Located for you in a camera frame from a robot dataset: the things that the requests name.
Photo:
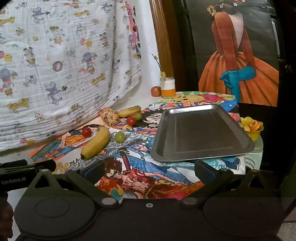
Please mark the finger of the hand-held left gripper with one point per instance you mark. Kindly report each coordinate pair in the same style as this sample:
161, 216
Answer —
45, 165

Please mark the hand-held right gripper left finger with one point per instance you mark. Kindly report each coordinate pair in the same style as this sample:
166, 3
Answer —
92, 171

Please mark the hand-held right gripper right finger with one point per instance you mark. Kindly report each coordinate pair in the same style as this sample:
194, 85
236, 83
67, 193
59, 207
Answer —
203, 172

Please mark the large yellow banana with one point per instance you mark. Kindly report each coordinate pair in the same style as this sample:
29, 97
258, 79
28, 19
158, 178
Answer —
96, 142

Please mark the metal tray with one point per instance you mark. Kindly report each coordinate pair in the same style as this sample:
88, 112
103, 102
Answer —
196, 134

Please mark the red cherry tomato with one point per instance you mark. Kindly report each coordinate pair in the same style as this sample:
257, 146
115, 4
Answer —
86, 132
131, 121

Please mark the green grape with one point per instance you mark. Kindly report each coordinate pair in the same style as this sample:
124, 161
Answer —
138, 116
119, 136

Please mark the small brownish banana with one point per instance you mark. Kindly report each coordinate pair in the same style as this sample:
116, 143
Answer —
129, 111

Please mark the green plastic stool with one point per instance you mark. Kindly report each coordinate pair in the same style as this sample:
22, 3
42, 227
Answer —
254, 153

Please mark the yellow bowl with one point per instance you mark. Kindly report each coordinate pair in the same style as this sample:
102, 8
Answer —
253, 136

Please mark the orange peel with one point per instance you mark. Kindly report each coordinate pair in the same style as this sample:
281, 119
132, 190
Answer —
253, 126

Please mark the yellow bear drawing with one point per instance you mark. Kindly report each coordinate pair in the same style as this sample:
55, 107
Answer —
196, 97

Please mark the white and orange jar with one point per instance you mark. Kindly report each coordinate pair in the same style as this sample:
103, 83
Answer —
167, 88

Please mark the small reddish apple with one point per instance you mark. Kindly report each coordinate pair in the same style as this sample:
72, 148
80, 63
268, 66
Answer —
156, 91

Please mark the white cartoon printed blanket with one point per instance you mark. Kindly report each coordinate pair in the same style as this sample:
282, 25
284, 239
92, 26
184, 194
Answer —
57, 69

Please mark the wall poster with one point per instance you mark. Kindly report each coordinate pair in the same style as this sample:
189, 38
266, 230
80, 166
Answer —
231, 58

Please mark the wooden door frame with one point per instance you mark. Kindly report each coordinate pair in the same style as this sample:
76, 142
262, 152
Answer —
161, 34

